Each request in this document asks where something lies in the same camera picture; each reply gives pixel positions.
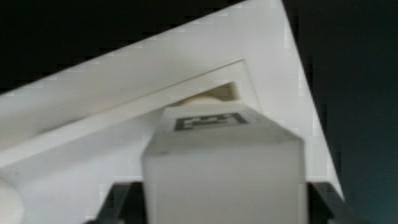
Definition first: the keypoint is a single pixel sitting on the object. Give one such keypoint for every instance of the white square tabletop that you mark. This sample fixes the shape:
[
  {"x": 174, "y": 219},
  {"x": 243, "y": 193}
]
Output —
[{"x": 78, "y": 119}]

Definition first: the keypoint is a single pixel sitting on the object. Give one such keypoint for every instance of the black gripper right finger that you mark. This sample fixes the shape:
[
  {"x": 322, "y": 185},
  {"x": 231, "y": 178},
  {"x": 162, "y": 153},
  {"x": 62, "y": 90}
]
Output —
[{"x": 329, "y": 211}]

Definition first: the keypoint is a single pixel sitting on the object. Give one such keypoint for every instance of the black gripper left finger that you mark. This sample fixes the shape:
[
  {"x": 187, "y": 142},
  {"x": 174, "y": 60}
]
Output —
[{"x": 123, "y": 208}]

